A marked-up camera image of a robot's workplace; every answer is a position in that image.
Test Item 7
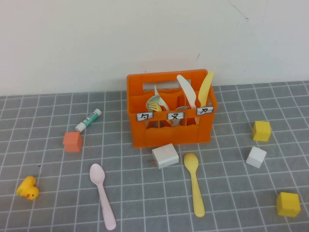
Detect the yellow plastic spoon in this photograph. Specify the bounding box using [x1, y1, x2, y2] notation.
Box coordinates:
[183, 152, 206, 218]

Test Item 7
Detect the pale pink plastic spoon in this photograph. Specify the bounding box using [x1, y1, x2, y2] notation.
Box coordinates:
[89, 163, 117, 231]

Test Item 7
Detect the orange plastic cutlery holder crate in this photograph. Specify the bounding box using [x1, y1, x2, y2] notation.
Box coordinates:
[126, 69, 219, 148]

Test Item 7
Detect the yellow plastic fork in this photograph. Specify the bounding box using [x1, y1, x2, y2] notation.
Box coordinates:
[146, 101, 163, 112]

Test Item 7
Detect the white plastic utensil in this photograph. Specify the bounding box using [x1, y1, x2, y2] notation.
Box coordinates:
[154, 84, 170, 113]

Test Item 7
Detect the pale green plastic spoon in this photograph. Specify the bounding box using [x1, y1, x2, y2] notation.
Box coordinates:
[145, 95, 161, 109]

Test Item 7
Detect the white plastic knife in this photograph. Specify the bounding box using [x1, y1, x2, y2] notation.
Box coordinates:
[176, 74, 197, 109]

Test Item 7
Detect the white charger plug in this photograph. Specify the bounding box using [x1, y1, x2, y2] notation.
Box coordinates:
[151, 143, 180, 169]

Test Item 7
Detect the yellow plastic knife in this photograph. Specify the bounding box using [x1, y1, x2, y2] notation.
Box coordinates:
[197, 71, 215, 108]

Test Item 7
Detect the green and white glue stick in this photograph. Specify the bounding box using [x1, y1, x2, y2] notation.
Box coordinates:
[74, 108, 102, 132]

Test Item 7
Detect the grey grid table mat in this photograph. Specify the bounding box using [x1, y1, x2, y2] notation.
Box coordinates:
[0, 81, 309, 232]

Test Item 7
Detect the orange house-shaped block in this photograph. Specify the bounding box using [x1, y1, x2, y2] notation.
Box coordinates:
[62, 131, 83, 153]

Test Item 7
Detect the yellow cube block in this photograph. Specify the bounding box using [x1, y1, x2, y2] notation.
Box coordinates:
[252, 120, 272, 142]
[276, 192, 302, 218]

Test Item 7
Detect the white cube block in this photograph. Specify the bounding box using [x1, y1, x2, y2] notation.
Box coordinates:
[246, 146, 267, 169]

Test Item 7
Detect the yellow rubber duck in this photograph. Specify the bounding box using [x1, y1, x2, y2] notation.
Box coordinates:
[16, 175, 40, 201]

